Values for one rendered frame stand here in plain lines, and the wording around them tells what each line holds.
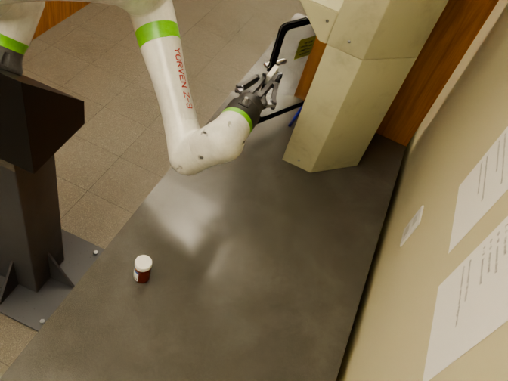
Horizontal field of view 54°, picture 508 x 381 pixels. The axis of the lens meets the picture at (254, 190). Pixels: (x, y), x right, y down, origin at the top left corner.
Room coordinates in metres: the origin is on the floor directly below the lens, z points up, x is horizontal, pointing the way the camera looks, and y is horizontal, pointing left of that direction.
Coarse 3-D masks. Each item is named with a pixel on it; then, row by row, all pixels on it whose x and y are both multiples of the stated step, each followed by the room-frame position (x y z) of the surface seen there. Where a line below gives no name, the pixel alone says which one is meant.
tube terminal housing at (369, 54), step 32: (352, 0) 1.29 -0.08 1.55; (384, 0) 1.28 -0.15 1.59; (416, 0) 1.33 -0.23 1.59; (448, 0) 1.40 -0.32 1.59; (352, 32) 1.29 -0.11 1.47; (384, 32) 1.30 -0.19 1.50; (416, 32) 1.37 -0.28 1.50; (320, 64) 1.30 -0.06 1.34; (352, 64) 1.28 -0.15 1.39; (384, 64) 1.33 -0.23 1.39; (320, 96) 1.29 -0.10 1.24; (352, 96) 1.30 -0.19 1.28; (384, 96) 1.37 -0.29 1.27; (320, 128) 1.29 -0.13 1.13; (352, 128) 1.33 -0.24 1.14; (288, 160) 1.29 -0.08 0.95; (320, 160) 1.29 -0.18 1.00; (352, 160) 1.38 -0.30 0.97
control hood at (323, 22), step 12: (300, 0) 1.31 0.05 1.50; (312, 0) 1.31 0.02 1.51; (324, 0) 1.34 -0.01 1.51; (336, 0) 1.36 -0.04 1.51; (312, 12) 1.31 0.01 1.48; (324, 12) 1.30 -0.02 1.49; (336, 12) 1.30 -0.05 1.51; (312, 24) 1.30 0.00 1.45; (324, 24) 1.30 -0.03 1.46; (324, 36) 1.30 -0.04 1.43
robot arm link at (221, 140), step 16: (224, 112) 0.99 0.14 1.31; (240, 112) 1.00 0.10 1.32; (208, 128) 0.91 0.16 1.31; (224, 128) 0.91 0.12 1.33; (240, 128) 0.95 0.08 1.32; (192, 144) 0.90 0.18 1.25; (208, 144) 0.88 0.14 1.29; (224, 144) 0.88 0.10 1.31; (240, 144) 0.91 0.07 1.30; (208, 160) 0.88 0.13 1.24; (224, 160) 0.88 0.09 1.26
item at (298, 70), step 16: (288, 32) 1.39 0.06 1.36; (304, 32) 1.45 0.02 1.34; (288, 48) 1.41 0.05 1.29; (304, 48) 1.47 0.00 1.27; (320, 48) 1.54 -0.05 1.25; (288, 64) 1.43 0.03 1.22; (304, 64) 1.50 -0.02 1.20; (288, 80) 1.45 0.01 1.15; (304, 80) 1.52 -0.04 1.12; (288, 96) 1.48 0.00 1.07; (304, 96) 1.55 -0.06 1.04; (272, 112) 1.43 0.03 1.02
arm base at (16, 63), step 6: (0, 48) 1.06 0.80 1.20; (6, 48) 1.07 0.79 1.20; (0, 54) 1.05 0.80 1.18; (6, 54) 1.07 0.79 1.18; (12, 54) 1.08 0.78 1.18; (18, 54) 1.10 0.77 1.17; (0, 60) 1.04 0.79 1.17; (6, 60) 1.06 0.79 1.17; (12, 60) 1.07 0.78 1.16; (18, 60) 1.09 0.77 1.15; (0, 66) 1.03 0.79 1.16; (6, 66) 1.04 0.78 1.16; (12, 66) 1.06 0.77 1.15; (18, 66) 1.08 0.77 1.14; (12, 72) 1.05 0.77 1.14; (18, 72) 1.07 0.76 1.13
